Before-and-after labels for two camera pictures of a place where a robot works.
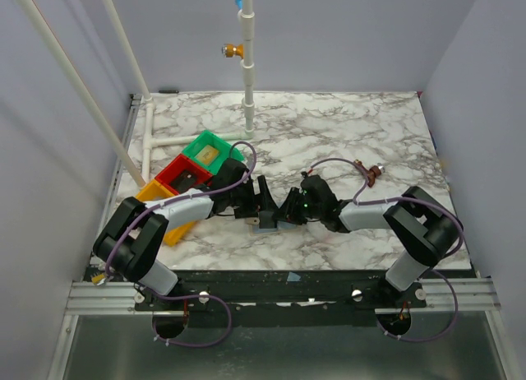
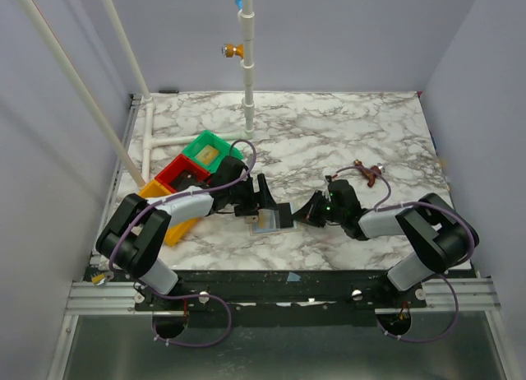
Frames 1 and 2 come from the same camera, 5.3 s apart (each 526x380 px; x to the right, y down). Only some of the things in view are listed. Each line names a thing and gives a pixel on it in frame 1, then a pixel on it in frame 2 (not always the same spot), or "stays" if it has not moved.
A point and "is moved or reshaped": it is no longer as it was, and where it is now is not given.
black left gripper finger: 265,201 stays
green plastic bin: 209,151 stays
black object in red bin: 184,181 stays
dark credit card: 265,220 is moved or reshaped
